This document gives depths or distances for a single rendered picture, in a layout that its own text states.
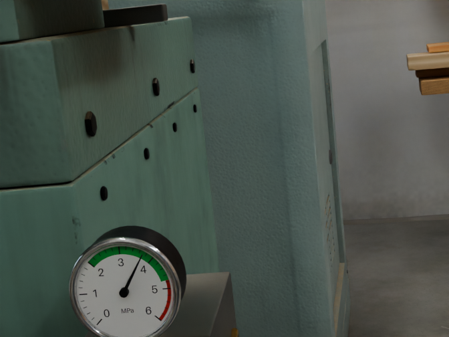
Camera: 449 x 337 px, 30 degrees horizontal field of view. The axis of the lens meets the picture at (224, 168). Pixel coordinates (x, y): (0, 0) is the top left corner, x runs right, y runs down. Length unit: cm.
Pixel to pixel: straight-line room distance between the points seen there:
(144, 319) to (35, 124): 14
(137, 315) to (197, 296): 10
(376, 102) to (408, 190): 33
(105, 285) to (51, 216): 8
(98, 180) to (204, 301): 11
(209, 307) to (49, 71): 18
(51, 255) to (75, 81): 11
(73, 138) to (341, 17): 244
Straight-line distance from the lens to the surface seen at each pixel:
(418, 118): 297
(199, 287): 58
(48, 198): 53
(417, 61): 245
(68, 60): 54
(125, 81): 69
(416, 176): 300
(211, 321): 52
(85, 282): 47
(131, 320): 47
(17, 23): 52
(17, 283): 56
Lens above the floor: 81
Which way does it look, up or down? 11 degrees down
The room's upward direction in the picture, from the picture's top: 6 degrees counter-clockwise
